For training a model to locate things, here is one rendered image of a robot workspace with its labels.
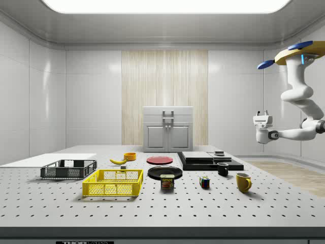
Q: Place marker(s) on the puzzle cube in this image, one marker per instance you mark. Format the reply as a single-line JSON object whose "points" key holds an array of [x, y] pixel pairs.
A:
{"points": [[204, 182]]}

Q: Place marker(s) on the yellow mug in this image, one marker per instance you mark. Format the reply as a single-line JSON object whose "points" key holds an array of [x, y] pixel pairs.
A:
{"points": [[242, 184]]}

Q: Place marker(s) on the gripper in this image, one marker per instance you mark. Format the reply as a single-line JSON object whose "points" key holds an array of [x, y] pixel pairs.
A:
{"points": [[262, 120]]}

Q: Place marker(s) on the yellow basket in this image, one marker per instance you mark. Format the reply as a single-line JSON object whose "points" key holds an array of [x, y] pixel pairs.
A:
{"points": [[111, 189]]}

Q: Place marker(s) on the black mug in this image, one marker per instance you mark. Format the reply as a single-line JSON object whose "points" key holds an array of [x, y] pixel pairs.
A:
{"points": [[222, 170]]}

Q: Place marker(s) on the flat-sided can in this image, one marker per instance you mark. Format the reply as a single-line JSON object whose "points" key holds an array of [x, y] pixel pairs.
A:
{"points": [[167, 183]]}

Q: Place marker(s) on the black plate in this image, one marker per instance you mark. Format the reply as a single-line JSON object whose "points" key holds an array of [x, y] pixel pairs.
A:
{"points": [[157, 171]]}

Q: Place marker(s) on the yellow bowl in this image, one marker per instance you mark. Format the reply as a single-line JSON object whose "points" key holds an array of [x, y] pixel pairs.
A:
{"points": [[130, 157]]}

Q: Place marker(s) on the white board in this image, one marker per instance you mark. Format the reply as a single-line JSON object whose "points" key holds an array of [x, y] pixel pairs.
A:
{"points": [[38, 160]]}

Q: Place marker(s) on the dark grey basket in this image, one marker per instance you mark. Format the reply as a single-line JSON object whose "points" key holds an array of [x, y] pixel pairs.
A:
{"points": [[50, 172]]}

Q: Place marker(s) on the drone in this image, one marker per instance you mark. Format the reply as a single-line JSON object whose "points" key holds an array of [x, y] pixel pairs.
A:
{"points": [[292, 53]]}

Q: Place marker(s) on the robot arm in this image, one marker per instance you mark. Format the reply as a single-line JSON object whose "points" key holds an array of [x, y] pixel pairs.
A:
{"points": [[295, 76]]}

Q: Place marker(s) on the white cabinet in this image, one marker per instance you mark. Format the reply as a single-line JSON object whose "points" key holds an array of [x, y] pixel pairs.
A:
{"points": [[167, 132]]}

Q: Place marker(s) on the black stove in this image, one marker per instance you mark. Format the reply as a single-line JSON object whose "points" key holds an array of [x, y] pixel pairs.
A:
{"points": [[203, 162]]}

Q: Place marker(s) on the red plate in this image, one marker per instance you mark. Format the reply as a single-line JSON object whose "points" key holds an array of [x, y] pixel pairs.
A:
{"points": [[160, 160]]}

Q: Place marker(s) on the banana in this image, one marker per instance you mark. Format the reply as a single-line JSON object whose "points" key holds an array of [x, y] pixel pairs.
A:
{"points": [[118, 162]]}

